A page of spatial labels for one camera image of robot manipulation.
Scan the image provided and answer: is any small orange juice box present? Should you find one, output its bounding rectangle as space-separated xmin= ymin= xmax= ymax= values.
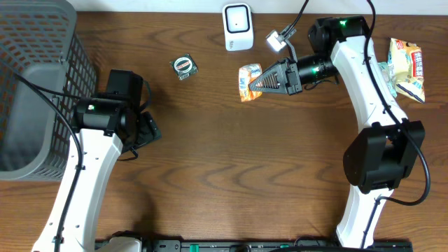
xmin=238 ymin=64 xmax=263 ymax=102

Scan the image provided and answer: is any dark green round-label packet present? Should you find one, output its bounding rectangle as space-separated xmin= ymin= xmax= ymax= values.
xmin=170 ymin=53 xmax=199 ymax=81

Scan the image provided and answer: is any teal candy wrapper packet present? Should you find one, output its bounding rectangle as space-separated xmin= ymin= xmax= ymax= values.
xmin=378 ymin=62 xmax=398 ymax=98

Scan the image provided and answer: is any large white snack bag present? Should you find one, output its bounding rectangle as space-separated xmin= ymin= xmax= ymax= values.
xmin=387 ymin=38 xmax=426 ymax=104

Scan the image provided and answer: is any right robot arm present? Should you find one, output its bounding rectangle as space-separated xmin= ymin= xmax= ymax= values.
xmin=248 ymin=16 xmax=425 ymax=249

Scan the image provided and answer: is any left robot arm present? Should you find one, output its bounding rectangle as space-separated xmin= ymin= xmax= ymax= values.
xmin=32 ymin=91 xmax=161 ymax=251

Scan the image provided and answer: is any white barcode scanner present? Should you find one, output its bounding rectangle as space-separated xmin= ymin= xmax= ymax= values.
xmin=222 ymin=3 xmax=254 ymax=51

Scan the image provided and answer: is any grey plastic mesh basket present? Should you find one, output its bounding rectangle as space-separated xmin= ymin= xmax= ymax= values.
xmin=1 ymin=1 xmax=97 ymax=181

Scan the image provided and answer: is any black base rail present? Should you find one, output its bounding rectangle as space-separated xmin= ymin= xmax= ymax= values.
xmin=94 ymin=239 xmax=414 ymax=252

